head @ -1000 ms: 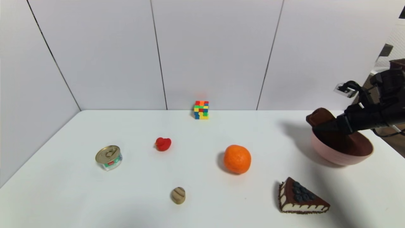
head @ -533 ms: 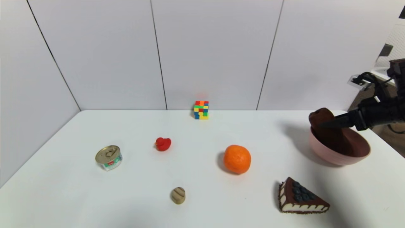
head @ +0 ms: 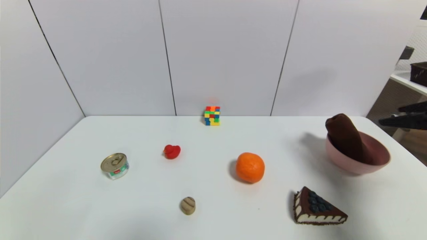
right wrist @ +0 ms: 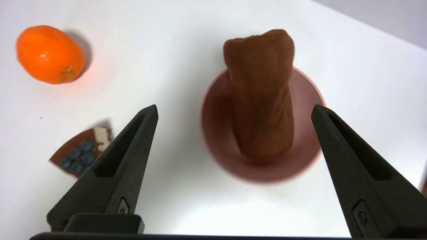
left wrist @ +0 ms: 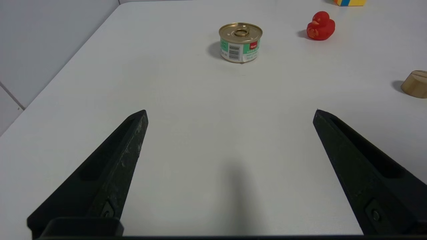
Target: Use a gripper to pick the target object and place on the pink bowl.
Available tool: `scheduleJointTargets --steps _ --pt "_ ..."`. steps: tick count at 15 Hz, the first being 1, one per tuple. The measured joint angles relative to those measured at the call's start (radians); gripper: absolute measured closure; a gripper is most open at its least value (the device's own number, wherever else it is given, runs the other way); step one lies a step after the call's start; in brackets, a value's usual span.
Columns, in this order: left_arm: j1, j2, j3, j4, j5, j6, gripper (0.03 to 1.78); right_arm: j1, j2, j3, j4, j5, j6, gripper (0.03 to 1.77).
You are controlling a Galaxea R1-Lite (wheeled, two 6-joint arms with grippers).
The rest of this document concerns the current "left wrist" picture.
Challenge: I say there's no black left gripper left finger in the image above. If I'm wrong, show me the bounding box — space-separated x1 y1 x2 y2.
27 110 148 239

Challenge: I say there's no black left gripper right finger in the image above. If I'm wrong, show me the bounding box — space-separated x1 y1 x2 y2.
313 109 427 235

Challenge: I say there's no small wooden cylinder block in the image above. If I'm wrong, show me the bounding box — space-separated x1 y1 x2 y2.
401 70 427 99

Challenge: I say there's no red rubber duck toy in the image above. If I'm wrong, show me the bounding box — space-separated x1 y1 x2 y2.
307 11 336 41

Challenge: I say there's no multicolour puzzle cube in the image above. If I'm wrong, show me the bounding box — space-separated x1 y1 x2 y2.
333 0 366 7

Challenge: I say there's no gold-lid tin can green label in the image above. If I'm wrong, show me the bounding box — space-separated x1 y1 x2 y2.
219 22 263 64

